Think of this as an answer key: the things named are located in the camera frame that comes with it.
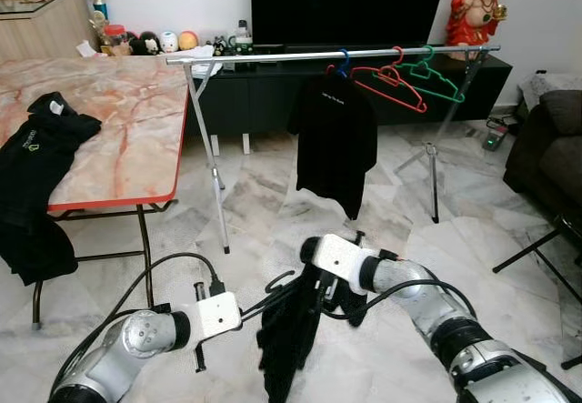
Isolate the white crumpled cloth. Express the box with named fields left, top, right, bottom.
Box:
left=182, top=45, right=224, bottom=76

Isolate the green plastic hanger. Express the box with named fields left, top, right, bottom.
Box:
left=397, top=45, right=467, bottom=104

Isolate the black flat television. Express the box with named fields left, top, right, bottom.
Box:
left=250, top=0, right=451, bottom=47

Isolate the black white-faced plush doll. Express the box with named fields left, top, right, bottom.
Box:
left=139, top=31, right=161, bottom=55

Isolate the silver metal clothes rack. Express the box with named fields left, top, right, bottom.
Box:
left=166, top=45, right=502, bottom=255

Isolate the black knit collar garment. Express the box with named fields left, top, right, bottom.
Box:
left=0, top=92, right=103, bottom=286

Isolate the red gold buddha statue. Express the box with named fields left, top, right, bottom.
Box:
left=446, top=0, right=507, bottom=49

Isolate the black folding chair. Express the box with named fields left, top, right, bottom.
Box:
left=493, top=217, right=582, bottom=299

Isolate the black TV console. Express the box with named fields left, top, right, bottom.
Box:
left=191, top=46, right=513, bottom=156

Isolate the floor power strip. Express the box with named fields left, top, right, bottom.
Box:
left=482, top=116, right=515, bottom=152

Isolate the black plastic hanger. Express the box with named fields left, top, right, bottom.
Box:
left=238, top=269, right=319, bottom=324

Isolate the light wooden cabinet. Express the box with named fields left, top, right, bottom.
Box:
left=0, top=0, right=96, bottom=63

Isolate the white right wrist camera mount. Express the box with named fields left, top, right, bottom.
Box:
left=309, top=233, right=366, bottom=284

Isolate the blue plastic hanger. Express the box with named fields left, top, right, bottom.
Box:
left=326, top=50, right=353, bottom=78

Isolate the red plastic hanger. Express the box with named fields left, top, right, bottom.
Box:
left=352, top=46, right=428, bottom=115

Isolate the dark brown fabric sofa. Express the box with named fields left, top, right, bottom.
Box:
left=503, top=89, right=582, bottom=231

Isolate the marble top folding table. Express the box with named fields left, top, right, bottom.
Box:
left=0, top=55, right=190, bottom=329

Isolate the lace covered side table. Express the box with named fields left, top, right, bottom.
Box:
left=523, top=71, right=582, bottom=108

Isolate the black t-shirt white print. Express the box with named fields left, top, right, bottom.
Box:
left=286, top=71, right=379, bottom=220

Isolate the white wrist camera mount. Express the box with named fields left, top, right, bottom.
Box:
left=186, top=292, right=243, bottom=342
left=309, top=233, right=366, bottom=284

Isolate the navy garment neon trim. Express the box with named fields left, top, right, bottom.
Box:
left=257, top=267, right=342, bottom=403

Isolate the clear plastic bottle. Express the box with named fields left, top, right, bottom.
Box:
left=234, top=19, right=254, bottom=54

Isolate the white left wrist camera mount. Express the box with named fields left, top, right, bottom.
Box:
left=186, top=292, right=243, bottom=342

